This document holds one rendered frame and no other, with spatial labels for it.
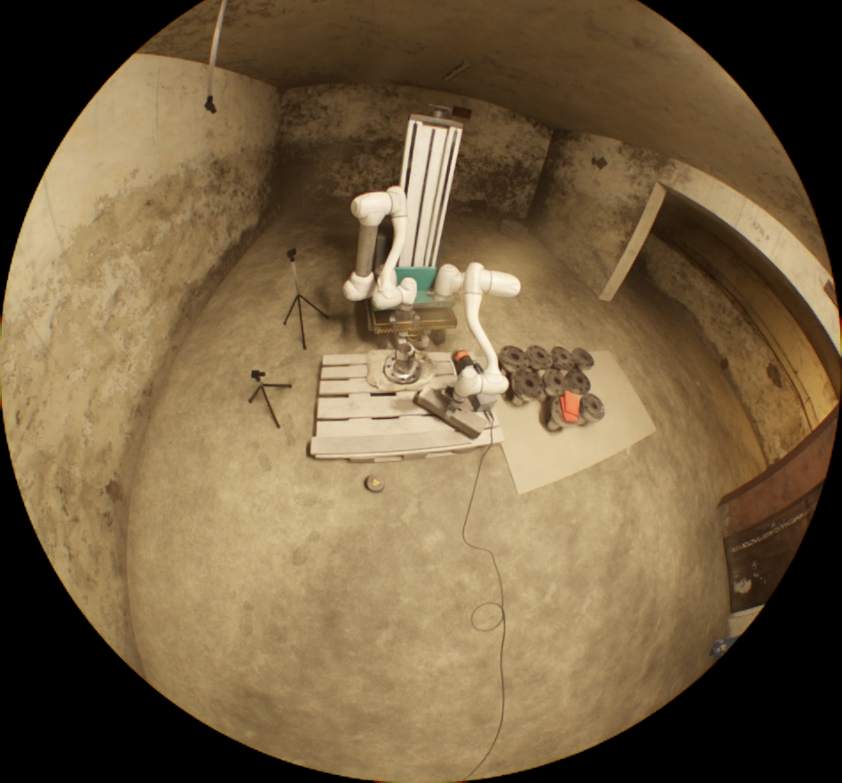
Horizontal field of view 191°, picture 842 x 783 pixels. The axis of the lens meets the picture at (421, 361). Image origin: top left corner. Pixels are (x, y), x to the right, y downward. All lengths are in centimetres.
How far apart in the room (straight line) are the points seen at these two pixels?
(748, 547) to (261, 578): 498
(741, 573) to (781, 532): 78
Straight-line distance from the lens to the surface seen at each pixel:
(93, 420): 231
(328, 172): 603
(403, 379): 175
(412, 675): 182
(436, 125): 183
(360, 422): 161
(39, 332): 213
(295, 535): 165
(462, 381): 128
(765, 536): 445
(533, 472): 192
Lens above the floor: 157
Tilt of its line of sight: 48 degrees down
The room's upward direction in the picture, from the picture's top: 12 degrees clockwise
